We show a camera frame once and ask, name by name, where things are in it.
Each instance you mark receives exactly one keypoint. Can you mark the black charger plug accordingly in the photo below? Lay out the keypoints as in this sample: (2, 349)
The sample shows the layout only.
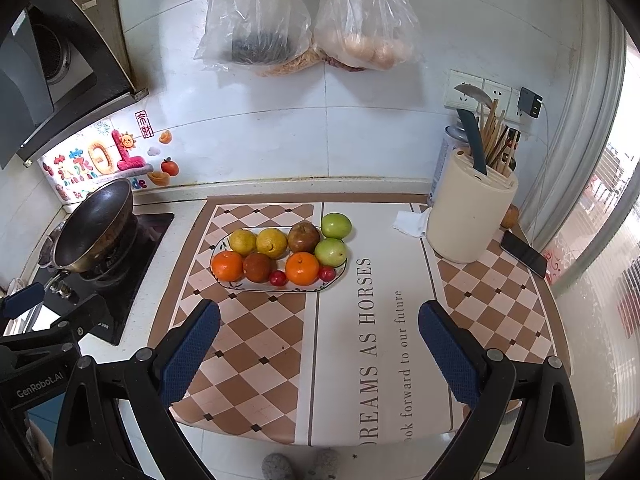
(529, 102)

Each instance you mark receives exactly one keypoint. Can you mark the wooden chopsticks bundle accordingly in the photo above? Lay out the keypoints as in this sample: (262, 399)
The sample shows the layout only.
(499, 140)

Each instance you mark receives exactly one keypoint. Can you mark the black smartphone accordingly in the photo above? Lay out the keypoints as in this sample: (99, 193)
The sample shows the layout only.
(525, 254)

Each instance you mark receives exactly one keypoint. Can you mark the dark knife handle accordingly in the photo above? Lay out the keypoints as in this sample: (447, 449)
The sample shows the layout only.
(472, 132)

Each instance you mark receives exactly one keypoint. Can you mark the grey slipper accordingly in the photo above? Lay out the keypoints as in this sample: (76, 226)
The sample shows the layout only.
(276, 466)
(325, 466)

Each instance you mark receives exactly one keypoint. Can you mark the small brown fruit behind holder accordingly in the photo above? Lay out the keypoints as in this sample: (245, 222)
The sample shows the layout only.
(510, 219)

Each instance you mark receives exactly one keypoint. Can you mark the grey slipper right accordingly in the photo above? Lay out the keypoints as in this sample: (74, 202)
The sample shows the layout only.
(325, 466)

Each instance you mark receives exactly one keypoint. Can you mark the spray can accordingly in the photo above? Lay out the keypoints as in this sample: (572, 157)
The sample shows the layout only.
(454, 139)

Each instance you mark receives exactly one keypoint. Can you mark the cherry tomato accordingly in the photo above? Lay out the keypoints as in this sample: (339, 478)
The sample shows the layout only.
(278, 278)
(327, 274)

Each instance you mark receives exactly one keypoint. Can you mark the orange front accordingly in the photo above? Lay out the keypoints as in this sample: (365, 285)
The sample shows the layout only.
(302, 268)

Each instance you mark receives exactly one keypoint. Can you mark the yellow pear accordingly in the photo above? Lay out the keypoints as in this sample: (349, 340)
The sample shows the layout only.
(272, 243)
(243, 242)

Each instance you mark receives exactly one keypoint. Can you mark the oval patterned ceramic plate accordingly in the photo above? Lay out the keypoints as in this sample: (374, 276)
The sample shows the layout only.
(277, 259)

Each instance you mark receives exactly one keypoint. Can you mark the black wok pan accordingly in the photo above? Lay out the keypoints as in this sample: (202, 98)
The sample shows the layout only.
(92, 232)

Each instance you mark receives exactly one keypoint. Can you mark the white tissue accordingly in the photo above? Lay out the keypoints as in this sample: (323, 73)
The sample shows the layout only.
(413, 224)

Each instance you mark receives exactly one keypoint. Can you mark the black gas stove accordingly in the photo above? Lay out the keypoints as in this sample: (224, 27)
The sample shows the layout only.
(117, 278)

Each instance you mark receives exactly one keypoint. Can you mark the plastic bag dark contents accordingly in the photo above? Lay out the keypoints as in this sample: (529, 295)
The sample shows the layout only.
(268, 37)

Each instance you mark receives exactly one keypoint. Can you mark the cream utensil holder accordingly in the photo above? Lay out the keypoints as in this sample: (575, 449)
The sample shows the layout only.
(468, 209)

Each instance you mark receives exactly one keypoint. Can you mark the wall power outlet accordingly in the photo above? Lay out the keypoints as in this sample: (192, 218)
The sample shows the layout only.
(476, 93)

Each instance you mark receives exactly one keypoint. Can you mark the checkered table mat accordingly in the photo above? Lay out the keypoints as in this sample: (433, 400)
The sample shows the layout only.
(343, 363)

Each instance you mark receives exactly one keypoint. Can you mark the red-brown apple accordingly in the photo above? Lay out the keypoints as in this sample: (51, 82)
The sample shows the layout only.
(303, 237)

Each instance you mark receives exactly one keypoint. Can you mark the yellow pear front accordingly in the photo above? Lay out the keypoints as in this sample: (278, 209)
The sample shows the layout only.
(272, 243)

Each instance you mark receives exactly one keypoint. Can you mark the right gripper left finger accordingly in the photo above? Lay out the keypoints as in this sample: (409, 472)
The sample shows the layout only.
(155, 378)

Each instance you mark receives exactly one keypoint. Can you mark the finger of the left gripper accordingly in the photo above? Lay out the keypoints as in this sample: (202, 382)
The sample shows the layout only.
(66, 330)
(13, 306)

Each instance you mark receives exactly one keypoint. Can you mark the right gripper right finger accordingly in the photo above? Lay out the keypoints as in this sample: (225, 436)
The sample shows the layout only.
(483, 383)

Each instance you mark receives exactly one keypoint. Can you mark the colourful wall sticker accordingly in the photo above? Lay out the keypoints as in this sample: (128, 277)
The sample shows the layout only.
(123, 146)

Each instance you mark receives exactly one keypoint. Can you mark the black range hood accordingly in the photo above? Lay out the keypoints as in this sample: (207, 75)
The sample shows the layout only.
(58, 76)

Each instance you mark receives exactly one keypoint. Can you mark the green apple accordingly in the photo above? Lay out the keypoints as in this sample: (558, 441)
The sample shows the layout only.
(336, 225)
(331, 252)

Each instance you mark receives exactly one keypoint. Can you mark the plastic bag with eggs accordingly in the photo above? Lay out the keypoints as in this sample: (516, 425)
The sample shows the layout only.
(368, 34)

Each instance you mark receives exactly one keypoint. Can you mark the dark red-brown fruit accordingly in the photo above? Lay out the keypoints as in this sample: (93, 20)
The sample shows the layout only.
(257, 267)

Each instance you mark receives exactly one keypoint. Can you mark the grey slipper left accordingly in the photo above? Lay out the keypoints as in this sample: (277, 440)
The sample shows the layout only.
(276, 466)

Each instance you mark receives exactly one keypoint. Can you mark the orange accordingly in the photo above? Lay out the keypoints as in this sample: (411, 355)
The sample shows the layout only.
(302, 268)
(227, 266)

